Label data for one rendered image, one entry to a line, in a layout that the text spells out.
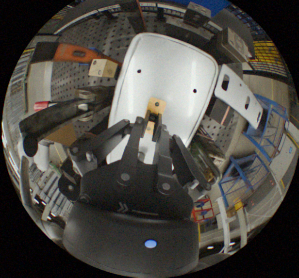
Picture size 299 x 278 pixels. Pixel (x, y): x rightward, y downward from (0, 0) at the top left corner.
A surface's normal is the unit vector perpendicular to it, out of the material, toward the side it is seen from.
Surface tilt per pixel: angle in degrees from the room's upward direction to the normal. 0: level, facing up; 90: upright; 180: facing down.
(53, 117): 81
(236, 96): 0
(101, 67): 0
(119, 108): 0
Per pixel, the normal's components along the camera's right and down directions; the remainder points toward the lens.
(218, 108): -0.07, 0.42
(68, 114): 0.93, 0.36
